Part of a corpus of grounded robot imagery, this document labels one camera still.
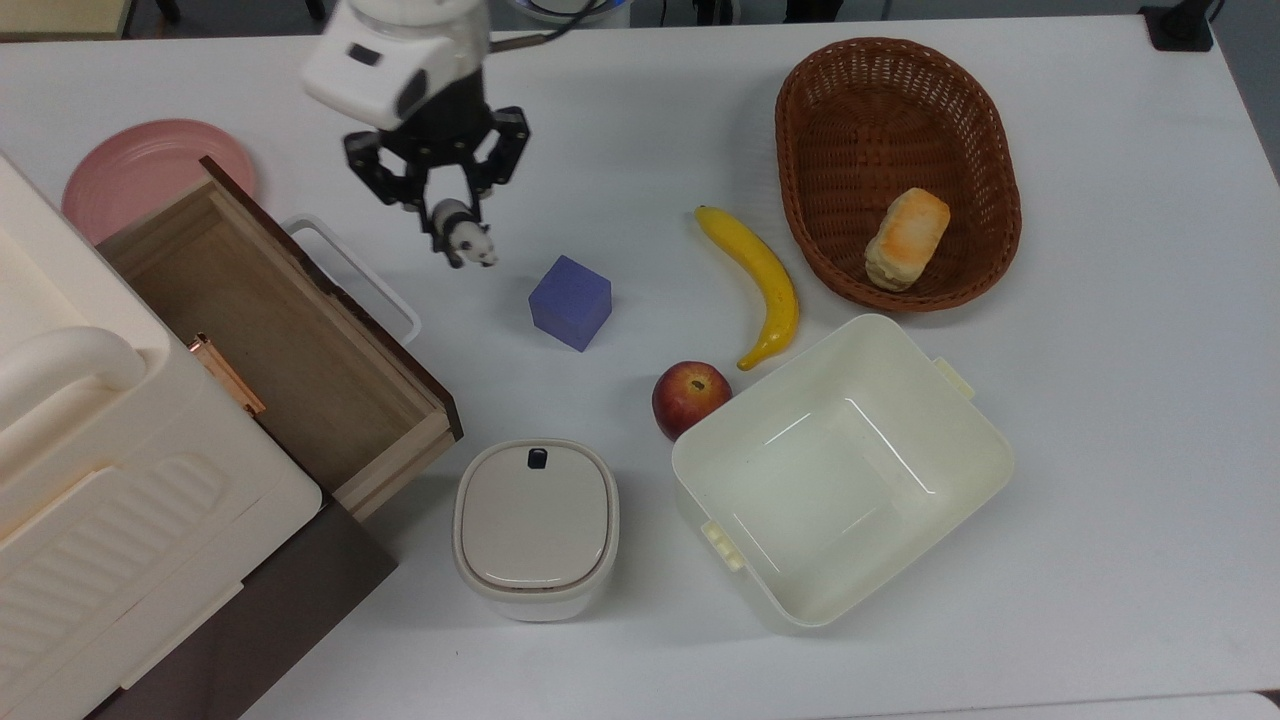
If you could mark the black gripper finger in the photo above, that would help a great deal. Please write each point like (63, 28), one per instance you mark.
(385, 170)
(500, 150)

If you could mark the brown wicker basket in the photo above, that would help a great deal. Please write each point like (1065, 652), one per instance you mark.
(840, 150)

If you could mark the red apple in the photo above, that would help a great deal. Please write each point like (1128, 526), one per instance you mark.
(688, 398)

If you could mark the beige lidded container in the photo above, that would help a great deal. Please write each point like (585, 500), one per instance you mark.
(535, 525)

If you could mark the dark brown cabinet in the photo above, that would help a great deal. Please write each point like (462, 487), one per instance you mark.
(280, 610)

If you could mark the yellow banana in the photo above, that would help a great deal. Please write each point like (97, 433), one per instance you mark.
(765, 275)

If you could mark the black table clamp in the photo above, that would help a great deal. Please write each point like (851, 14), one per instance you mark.
(1178, 28)

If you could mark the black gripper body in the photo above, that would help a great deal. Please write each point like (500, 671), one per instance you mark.
(445, 115)

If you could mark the pink plate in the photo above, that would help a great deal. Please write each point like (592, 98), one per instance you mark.
(140, 170)

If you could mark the toasted bread loaf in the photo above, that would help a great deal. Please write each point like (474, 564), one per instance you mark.
(907, 240)

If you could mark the copper metal latch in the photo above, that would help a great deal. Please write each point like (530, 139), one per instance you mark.
(228, 375)

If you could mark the cream plastic storage bin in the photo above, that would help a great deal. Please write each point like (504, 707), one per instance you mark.
(840, 470)

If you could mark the light wooden table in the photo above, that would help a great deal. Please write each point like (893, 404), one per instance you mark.
(60, 15)

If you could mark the open wooden drawer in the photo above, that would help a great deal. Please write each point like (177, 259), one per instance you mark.
(270, 340)

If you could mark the black and white panda toy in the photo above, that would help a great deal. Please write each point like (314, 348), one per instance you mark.
(462, 238)

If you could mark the purple cube block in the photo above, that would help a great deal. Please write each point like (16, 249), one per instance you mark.
(570, 302)

